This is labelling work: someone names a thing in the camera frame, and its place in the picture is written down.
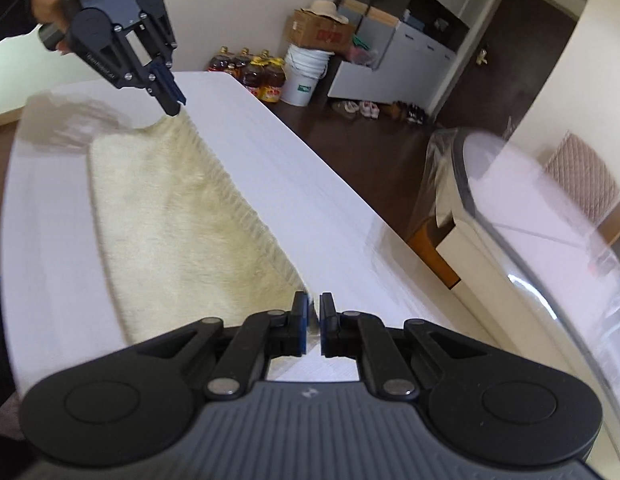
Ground beige hat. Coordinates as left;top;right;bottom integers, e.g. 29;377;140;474
309;0;351;26

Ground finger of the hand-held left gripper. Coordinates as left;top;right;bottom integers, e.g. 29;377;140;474
138;9;187;109
82;34;179;116

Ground pink quilted cushion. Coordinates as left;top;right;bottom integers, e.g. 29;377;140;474
544;130;620;227

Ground row of shoes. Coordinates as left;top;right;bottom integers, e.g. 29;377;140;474
332;99;432;125

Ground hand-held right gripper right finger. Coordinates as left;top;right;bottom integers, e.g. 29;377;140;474
319;292;487;402

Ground plastic-wrapped chair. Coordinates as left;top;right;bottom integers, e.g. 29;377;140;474
404;127;491;292

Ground white drawer cabinet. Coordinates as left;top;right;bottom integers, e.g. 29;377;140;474
327;4;472;100

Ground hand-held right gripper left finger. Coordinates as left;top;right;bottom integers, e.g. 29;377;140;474
132;292;311;402

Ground cream fluffy towel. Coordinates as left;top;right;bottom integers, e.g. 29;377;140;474
86;111;311;347

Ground dark wooden door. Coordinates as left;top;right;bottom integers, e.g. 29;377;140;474
434;0;579;132

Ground cardboard box with red print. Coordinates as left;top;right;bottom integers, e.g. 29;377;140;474
284;6;357;54

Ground white plastic bucket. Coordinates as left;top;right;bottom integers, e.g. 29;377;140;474
279;42;335;107

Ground person's left hand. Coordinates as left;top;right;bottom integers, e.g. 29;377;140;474
31;0;73;57

